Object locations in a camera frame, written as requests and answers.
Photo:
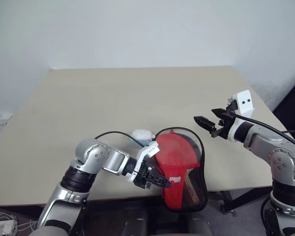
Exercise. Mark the white lumpy round object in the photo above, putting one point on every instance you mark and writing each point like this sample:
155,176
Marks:
141,134

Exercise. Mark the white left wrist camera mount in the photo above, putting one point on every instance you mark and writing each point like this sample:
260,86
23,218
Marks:
150,150

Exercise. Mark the white wall fixture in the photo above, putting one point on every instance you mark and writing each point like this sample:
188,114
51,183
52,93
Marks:
1,119

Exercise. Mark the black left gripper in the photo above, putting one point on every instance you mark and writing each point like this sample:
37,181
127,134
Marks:
142,175

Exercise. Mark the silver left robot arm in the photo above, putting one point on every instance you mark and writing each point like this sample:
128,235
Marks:
96,157

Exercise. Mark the white power strip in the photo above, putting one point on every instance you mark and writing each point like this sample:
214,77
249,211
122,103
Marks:
1,228

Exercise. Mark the black metal table leg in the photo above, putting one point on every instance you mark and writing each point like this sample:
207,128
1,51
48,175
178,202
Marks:
228,202

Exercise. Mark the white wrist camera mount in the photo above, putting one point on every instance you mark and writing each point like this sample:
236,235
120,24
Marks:
244,100
150,150

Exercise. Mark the red and black paddle case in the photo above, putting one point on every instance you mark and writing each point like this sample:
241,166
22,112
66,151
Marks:
173,191

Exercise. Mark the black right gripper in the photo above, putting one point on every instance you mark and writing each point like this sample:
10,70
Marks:
227,123

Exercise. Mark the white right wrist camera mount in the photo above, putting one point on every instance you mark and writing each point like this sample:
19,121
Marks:
244,100

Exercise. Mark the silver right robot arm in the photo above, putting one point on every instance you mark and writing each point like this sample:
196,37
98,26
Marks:
282,159

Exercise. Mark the red table tennis paddle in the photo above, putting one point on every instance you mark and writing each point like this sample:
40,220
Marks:
177,150

